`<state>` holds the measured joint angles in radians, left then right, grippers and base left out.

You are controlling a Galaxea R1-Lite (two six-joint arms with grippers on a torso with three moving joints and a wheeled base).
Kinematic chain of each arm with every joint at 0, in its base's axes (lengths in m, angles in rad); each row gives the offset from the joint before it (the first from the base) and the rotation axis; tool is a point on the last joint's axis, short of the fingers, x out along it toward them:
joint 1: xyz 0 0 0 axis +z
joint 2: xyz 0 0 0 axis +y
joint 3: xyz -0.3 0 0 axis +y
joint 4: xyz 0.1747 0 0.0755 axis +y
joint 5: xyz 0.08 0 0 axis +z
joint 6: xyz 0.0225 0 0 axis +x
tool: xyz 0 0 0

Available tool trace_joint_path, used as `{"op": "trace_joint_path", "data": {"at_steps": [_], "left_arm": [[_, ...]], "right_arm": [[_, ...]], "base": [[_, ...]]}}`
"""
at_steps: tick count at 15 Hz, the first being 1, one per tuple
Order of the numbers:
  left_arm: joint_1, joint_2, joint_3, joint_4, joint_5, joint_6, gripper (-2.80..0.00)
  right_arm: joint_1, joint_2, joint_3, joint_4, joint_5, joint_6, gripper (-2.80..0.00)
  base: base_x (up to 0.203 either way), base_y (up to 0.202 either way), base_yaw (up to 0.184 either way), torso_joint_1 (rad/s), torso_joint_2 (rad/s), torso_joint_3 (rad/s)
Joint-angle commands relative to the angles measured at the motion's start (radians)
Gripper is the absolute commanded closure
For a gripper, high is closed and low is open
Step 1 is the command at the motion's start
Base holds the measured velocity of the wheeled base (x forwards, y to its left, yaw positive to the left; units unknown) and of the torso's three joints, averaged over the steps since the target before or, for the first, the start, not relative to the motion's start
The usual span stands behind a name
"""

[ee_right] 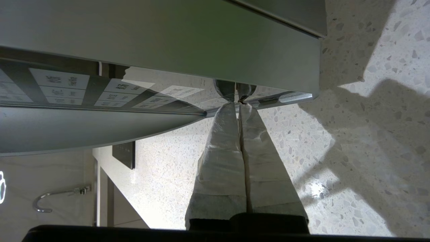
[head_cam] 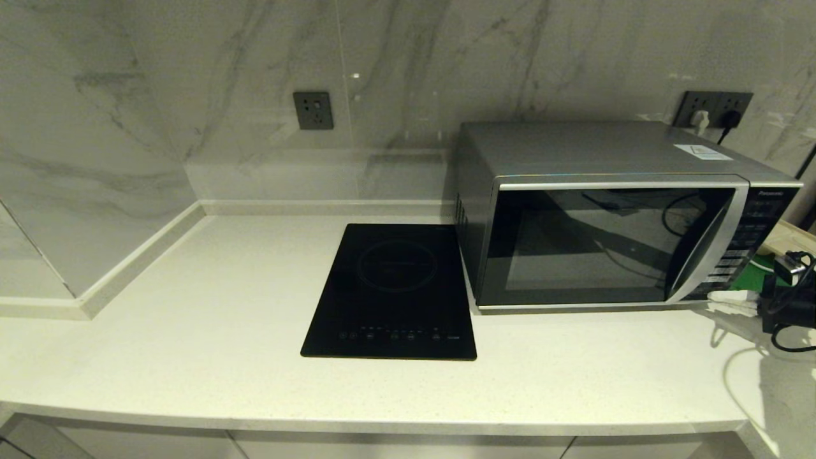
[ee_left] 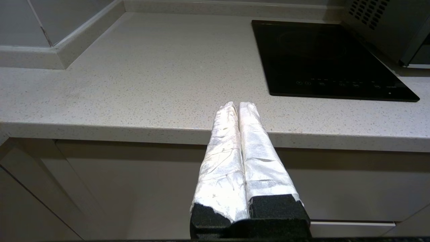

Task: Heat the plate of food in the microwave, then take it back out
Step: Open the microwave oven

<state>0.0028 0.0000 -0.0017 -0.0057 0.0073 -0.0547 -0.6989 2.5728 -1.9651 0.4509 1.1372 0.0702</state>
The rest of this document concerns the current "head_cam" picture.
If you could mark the grey single wall socket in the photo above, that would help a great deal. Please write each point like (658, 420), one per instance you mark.
(313, 111)

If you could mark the green cutting board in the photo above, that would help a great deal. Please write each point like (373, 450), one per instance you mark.
(752, 278)

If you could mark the cream power strip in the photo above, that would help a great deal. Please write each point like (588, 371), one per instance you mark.
(790, 239)

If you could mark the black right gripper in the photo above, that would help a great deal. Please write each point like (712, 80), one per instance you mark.
(787, 306)

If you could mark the black plug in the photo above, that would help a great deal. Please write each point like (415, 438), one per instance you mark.
(732, 119)

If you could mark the beige corner cabinet panel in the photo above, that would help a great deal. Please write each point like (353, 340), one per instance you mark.
(38, 443)

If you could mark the black induction cooktop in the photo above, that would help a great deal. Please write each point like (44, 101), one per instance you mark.
(389, 293)

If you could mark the white plug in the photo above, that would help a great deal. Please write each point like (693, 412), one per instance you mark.
(700, 121)

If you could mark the silver microwave oven body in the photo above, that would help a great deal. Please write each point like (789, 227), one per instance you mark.
(574, 150)

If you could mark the dark glass microwave door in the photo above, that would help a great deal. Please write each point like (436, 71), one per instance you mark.
(574, 255)

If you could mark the grey double wall socket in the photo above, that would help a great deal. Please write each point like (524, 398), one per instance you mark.
(714, 101)

